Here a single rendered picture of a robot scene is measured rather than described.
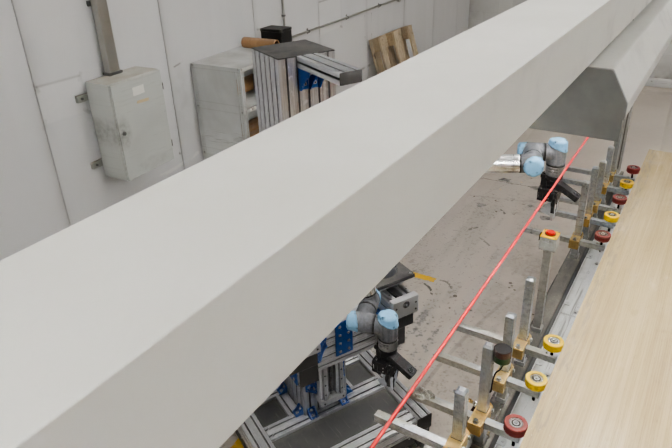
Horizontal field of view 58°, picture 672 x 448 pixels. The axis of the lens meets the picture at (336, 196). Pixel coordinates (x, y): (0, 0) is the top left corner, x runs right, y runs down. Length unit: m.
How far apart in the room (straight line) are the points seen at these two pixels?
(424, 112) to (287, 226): 0.12
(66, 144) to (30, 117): 0.28
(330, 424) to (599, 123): 2.65
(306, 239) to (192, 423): 0.06
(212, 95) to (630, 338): 3.05
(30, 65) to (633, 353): 3.21
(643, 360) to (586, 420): 0.44
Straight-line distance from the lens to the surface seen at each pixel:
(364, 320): 2.28
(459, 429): 2.11
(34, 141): 3.73
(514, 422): 2.31
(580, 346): 2.70
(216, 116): 4.46
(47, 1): 3.73
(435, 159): 0.28
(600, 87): 0.73
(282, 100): 2.34
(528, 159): 2.44
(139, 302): 0.17
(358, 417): 3.23
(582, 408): 2.43
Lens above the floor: 2.55
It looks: 26 degrees down
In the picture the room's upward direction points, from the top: 2 degrees counter-clockwise
